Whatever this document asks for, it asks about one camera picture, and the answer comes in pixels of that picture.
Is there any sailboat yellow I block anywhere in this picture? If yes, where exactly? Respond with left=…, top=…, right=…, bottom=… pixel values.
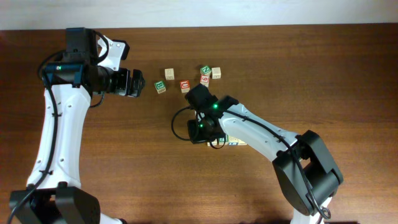
left=207, top=139, right=218, bottom=146

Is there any green A wooden block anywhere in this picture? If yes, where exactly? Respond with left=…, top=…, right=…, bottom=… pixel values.
left=218, top=134, right=229, bottom=146

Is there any number 2 blue block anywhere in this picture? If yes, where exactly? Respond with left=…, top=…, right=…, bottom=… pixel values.
left=228, top=136, right=239, bottom=146

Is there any red U wooden block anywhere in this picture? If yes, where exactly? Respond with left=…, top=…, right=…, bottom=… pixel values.
left=180, top=80, right=190, bottom=93

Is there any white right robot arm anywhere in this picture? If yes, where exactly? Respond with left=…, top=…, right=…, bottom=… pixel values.
left=185, top=84, right=343, bottom=223

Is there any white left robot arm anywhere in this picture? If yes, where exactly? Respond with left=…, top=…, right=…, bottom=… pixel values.
left=9, top=27, right=145, bottom=223

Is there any green B wooden block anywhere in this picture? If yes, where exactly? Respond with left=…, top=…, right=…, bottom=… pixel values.
left=154, top=81, right=166, bottom=94

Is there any red 6 wooden block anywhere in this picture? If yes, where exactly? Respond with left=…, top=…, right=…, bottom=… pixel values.
left=200, top=75, right=210, bottom=87

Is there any plain E wooden block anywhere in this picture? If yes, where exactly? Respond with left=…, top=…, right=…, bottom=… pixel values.
left=164, top=68, right=175, bottom=80

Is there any plain butterfly wooden block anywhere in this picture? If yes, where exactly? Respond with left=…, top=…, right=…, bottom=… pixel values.
left=211, top=67, right=221, bottom=79

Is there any green N wooden block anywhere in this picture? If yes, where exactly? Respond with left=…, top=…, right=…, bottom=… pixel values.
left=200, top=65, right=212, bottom=76

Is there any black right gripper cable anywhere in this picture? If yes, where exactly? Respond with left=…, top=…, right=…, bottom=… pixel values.
left=170, top=105, right=229, bottom=150

